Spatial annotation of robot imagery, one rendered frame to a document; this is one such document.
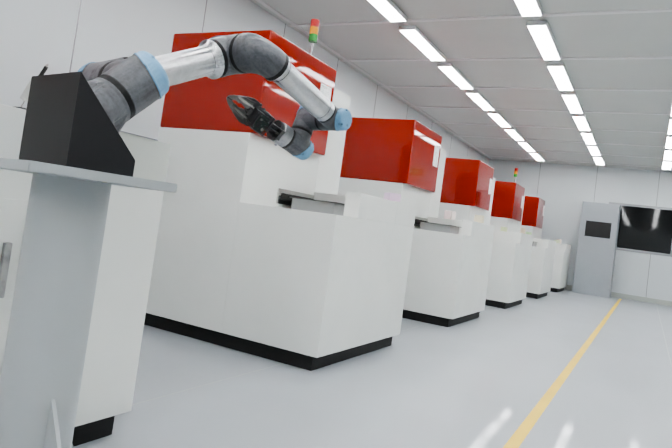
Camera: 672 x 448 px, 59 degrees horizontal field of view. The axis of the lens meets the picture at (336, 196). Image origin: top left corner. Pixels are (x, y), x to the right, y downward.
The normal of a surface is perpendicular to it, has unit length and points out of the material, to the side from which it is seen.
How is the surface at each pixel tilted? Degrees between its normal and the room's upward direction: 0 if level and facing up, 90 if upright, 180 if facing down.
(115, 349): 90
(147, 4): 90
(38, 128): 90
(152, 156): 90
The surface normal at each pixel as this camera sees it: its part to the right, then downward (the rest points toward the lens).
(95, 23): 0.88, 0.10
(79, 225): 0.71, 0.07
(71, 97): -0.61, -0.12
